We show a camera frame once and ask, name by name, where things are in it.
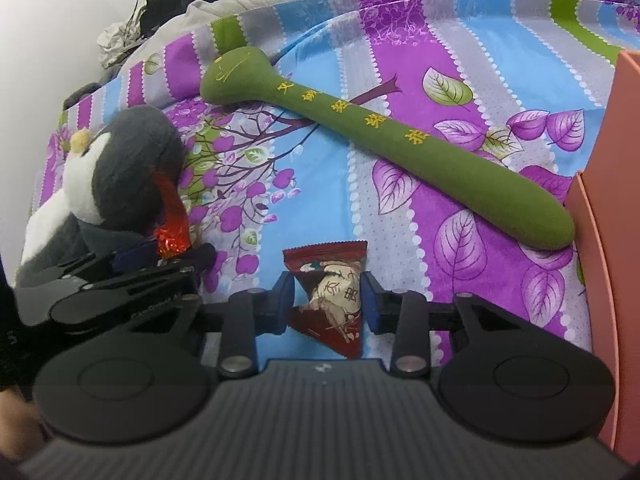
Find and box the black clothing pile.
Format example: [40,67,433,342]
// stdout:
[139,0,193,36]

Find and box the striped floral bed sheet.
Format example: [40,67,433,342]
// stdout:
[30,0,640,361]

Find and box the red brown snack packet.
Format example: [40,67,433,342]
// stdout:
[282,240,368,360]

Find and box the person's left hand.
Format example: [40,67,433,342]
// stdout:
[0,390,43,461]

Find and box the orange cardboard box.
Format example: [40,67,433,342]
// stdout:
[564,50,640,471]

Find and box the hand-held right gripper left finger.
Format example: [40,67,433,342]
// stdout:
[120,271,296,380]

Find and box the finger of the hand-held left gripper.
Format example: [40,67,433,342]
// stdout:
[112,243,162,274]
[82,242,217,297]

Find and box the grey penguin plush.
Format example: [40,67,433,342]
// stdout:
[15,105,193,286]

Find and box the green plush stick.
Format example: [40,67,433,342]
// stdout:
[200,46,576,250]

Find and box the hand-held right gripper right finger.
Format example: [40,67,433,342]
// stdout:
[360,271,531,381]

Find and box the crumpled white cloth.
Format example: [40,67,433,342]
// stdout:
[97,20,146,68]

